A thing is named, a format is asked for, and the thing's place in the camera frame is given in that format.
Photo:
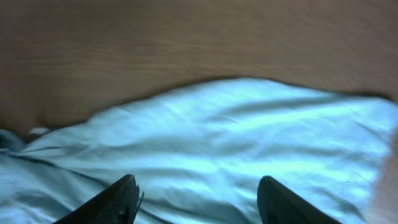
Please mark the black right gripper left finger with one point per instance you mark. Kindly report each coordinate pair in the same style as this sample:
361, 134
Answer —
118, 204

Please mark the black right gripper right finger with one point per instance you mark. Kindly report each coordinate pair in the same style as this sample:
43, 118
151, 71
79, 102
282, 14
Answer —
279, 205

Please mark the light teal t-shirt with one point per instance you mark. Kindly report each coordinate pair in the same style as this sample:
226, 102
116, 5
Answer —
199, 152

